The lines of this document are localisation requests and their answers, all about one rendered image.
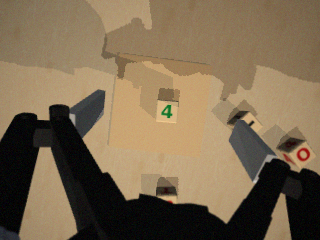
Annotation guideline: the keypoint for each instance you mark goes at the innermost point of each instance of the cream letter block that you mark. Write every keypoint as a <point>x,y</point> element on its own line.
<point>167,193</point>
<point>296,152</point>
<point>248,117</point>
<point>167,111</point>

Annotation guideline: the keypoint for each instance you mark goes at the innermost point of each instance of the tan square mat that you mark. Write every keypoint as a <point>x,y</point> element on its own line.
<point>140,82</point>

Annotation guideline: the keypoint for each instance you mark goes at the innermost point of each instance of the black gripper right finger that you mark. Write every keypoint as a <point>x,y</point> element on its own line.
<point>252,218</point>

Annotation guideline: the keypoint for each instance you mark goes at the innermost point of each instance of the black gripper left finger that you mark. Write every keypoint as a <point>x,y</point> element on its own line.
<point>93,196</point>

